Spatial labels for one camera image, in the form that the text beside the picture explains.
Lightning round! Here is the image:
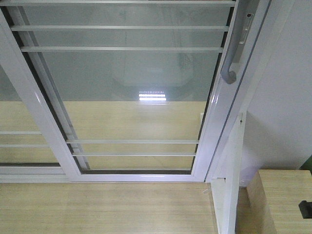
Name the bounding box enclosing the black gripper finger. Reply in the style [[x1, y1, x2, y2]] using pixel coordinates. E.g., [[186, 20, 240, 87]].
[[298, 200, 312, 219]]

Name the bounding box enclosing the grey metal door handle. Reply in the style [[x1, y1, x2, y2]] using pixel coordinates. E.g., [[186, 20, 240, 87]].
[[220, 0, 254, 84]]

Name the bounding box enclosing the white framed sliding glass door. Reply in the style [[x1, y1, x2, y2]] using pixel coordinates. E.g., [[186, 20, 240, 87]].
[[0, 0, 271, 183]]

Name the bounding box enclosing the light wooden block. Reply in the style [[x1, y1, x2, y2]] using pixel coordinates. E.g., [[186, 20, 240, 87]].
[[247, 170, 312, 234]]

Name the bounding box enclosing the white door frame post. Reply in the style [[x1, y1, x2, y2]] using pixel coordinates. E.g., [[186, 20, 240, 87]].
[[204, 0, 293, 234]]

